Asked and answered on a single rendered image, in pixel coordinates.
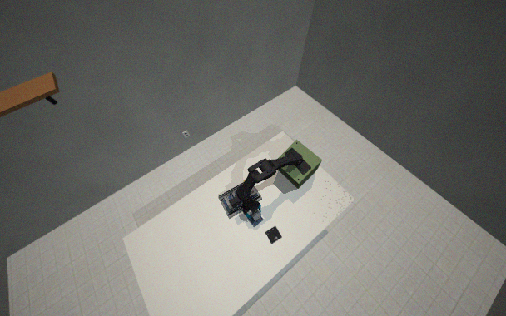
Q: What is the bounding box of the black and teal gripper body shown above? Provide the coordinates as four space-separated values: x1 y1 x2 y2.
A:
242 200 260 214

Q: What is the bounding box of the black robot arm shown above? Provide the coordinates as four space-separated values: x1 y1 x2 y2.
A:
229 148 311 214

